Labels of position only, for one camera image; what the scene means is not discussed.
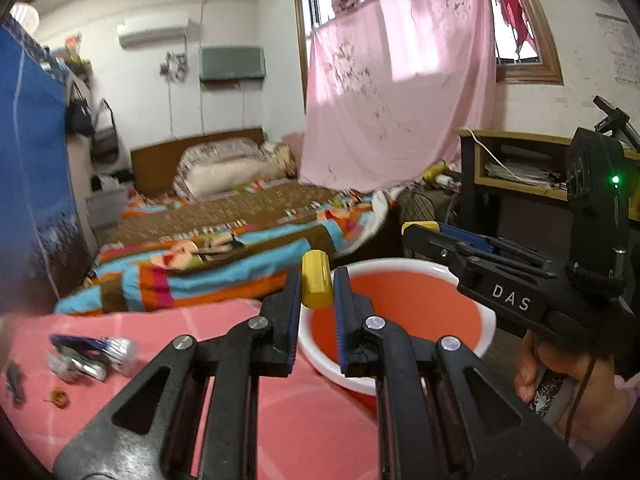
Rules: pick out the pink checked blanket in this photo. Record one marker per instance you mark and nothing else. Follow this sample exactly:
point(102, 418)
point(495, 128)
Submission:
point(150, 330)

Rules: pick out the black floor fan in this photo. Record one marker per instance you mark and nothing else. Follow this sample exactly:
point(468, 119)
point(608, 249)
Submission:
point(422, 212)

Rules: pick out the black handbag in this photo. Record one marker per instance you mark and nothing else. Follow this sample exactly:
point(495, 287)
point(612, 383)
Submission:
point(80, 117)

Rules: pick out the pink hanging sheet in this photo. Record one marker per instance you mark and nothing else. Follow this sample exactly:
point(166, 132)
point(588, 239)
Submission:
point(400, 85)

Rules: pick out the small yellow plastic piece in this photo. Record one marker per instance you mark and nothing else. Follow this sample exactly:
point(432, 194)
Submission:
point(421, 227)

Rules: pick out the white bowl red inside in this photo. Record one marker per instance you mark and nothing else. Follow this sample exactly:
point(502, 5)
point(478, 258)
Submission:
point(400, 305)

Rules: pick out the barred window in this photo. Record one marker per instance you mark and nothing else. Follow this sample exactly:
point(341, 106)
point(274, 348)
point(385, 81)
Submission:
point(547, 50)

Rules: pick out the person's right forearm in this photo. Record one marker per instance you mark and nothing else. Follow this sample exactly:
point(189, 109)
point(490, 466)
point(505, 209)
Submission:
point(619, 410)

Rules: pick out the dark green wrapper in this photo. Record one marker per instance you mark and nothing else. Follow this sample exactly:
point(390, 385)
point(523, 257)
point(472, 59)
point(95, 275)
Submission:
point(14, 382)

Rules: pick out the small dried brown peel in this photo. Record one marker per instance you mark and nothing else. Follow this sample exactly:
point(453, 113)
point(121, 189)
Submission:
point(59, 398)

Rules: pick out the white air conditioner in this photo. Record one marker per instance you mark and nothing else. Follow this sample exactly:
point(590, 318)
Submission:
point(152, 32)

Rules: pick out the red curtain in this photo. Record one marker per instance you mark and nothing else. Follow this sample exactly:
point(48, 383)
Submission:
point(515, 10)

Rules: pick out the person's right hand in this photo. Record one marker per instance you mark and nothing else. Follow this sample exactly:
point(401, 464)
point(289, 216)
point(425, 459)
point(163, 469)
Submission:
point(595, 400)

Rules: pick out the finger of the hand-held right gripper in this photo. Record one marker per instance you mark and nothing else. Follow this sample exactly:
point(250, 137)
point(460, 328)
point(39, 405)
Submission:
point(465, 237)
point(435, 250)

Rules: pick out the wall hooks with items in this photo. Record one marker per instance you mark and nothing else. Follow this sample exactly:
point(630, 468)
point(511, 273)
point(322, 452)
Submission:
point(174, 66)

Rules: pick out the colourful printed bedspread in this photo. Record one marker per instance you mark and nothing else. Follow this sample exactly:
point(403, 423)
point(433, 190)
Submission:
point(225, 230)

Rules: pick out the black items on cabinet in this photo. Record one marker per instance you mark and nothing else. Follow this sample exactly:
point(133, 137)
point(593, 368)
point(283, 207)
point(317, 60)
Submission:
point(112, 180)

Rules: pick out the blue silver foil packet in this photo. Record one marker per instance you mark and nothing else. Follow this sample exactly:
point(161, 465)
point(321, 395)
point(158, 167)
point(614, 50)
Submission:
point(95, 347)

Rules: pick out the white wall paper sheet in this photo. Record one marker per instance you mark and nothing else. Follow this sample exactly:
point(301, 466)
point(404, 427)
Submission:
point(622, 50)

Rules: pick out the pillows on bed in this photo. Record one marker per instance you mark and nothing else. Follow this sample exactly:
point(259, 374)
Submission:
point(220, 150)

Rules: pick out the blue dotted wardrobe cover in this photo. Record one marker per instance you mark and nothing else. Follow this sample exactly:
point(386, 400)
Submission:
point(35, 160)

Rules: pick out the wooden desk with black frame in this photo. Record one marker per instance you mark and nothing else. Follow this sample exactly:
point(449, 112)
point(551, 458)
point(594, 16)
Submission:
point(525, 136)

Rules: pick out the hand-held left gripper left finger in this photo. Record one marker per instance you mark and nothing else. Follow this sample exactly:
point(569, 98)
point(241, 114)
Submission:
point(295, 310)

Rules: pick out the white drawer cabinet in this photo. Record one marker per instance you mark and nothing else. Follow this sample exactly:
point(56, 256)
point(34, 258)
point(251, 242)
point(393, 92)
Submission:
point(107, 207)

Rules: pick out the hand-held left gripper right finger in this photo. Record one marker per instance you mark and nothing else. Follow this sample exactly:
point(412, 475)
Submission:
point(342, 310)

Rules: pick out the white lampshade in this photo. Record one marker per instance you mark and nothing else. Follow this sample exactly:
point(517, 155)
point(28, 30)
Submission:
point(25, 17)

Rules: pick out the clutter on wardrobe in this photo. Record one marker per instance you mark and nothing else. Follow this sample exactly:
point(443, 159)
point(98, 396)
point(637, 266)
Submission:
point(70, 57)

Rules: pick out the green covered wall unit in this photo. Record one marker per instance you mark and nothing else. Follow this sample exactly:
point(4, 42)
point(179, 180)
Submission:
point(232, 62)

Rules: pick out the stack of papers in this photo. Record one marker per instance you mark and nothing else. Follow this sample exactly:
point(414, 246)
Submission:
point(520, 172)

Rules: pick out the crumpled silver wrapper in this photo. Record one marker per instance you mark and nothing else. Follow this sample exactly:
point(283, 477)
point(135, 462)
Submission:
point(75, 367)

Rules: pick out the wooden bed headboard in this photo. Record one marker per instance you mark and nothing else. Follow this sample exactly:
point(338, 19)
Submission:
point(155, 160)

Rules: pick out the grey tote bag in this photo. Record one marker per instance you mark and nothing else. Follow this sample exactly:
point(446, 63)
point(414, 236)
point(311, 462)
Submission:
point(105, 142)

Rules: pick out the cream cloth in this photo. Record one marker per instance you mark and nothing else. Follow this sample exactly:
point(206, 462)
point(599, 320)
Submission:
point(280, 157)

